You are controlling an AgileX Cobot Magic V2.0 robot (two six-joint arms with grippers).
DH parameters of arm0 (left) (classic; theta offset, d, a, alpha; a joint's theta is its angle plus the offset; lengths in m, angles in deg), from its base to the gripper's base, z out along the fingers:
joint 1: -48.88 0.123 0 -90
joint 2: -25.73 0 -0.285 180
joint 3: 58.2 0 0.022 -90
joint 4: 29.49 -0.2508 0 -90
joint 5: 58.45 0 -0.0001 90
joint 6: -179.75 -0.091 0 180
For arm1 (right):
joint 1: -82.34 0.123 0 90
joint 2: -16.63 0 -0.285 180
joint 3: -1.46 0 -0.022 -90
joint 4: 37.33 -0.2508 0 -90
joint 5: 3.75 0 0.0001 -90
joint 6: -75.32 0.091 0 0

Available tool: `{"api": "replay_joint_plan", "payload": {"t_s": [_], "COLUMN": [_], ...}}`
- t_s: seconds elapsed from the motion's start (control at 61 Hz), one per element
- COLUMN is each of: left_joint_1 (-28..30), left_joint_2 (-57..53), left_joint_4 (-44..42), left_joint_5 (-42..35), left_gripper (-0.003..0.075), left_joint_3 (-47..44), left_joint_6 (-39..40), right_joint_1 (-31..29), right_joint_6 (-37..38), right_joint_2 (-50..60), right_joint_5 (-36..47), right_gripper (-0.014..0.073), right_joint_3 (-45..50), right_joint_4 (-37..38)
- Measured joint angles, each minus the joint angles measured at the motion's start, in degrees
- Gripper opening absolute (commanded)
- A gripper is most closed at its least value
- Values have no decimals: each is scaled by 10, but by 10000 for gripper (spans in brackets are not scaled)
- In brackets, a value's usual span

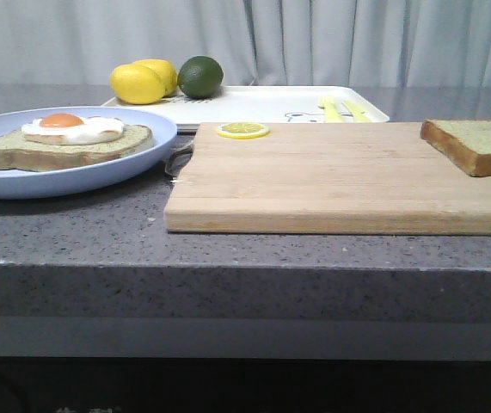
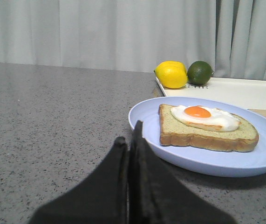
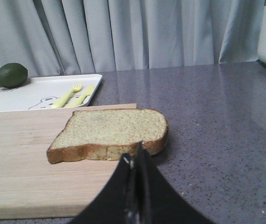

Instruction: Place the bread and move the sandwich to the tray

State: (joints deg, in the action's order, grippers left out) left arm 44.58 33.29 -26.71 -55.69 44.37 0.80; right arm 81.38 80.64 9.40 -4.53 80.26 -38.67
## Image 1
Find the bread slice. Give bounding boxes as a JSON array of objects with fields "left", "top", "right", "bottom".
[
  {"left": 420, "top": 119, "right": 491, "bottom": 177},
  {"left": 0, "top": 125, "right": 156, "bottom": 172}
]

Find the light blue round plate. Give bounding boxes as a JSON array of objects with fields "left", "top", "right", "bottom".
[{"left": 0, "top": 106, "right": 177, "bottom": 200}]

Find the white rectangular tray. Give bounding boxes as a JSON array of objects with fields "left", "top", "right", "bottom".
[{"left": 100, "top": 85, "right": 390, "bottom": 130}]

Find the wooden cutting board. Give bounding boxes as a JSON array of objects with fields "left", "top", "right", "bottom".
[{"left": 164, "top": 122, "right": 491, "bottom": 235}]

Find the lemon slice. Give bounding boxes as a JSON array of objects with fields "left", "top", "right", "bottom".
[{"left": 217, "top": 122, "right": 270, "bottom": 139}]

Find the yellow plastic fork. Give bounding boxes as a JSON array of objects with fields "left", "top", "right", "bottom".
[{"left": 318, "top": 96, "right": 344, "bottom": 123}]

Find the green lime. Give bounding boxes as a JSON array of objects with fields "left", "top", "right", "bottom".
[{"left": 177, "top": 56, "right": 224, "bottom": 99}]

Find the yellow plastic knife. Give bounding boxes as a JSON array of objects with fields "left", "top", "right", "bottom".
[{"left": 342, "top": 101, "right": 371, "bottom": 123}]

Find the rear yellow lemon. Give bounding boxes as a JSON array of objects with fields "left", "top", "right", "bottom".
[{"left": 134, "top": 59, "right": 177, "bottom": 97}]

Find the yellow lemon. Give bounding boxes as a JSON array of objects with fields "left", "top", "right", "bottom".
[
  {"left": 109, "top": 64, "right": 165, "bottom": 104},
  {"left": 134, "top": 59, "right": 177, "bottom": 97}
]

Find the front yellow lemon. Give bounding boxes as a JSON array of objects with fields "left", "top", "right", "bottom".
[{"left": 109, "top": 64, "right": 165, "bottom": 104}]

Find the fried egg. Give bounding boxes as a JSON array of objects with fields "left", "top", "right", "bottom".
[{"left": 21, "top": 113, "right": 124, "bottom": 145}]

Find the white curtain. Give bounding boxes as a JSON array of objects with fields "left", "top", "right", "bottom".
[{"left": 0, "top": 1, "right": 491, "bottom": 87}]

